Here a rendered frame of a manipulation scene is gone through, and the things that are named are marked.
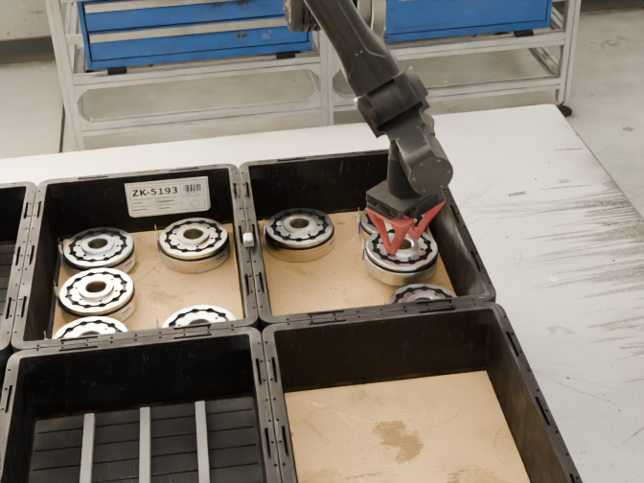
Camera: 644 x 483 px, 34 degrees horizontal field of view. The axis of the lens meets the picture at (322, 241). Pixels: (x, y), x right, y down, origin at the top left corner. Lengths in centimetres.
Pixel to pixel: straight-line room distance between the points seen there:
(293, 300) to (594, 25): 321
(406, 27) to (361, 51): 222
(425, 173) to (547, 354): 42
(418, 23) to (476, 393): 229
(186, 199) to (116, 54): 183
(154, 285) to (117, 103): 244
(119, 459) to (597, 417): 66
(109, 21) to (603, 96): 176
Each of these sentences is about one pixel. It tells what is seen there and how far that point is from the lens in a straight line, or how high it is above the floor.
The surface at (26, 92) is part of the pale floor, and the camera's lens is 412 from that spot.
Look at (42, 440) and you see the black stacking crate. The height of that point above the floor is 83.
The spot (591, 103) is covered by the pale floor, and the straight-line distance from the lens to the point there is 390.
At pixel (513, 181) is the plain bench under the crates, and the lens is 201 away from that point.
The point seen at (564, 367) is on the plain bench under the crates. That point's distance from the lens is 159.
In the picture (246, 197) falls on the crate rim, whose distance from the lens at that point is 152.
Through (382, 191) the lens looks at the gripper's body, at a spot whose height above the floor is 98.
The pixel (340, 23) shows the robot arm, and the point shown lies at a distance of 126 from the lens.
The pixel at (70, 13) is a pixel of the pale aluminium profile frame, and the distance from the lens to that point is 395.
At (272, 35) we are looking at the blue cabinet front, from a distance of 343.
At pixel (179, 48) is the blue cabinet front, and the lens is 342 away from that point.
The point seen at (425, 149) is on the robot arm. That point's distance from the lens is 130.
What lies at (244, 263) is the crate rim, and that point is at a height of 93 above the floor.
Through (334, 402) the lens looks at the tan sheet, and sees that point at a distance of 132.
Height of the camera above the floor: 173
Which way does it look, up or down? 34 degrees down
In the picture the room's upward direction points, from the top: 2 degrees counter-clockwise
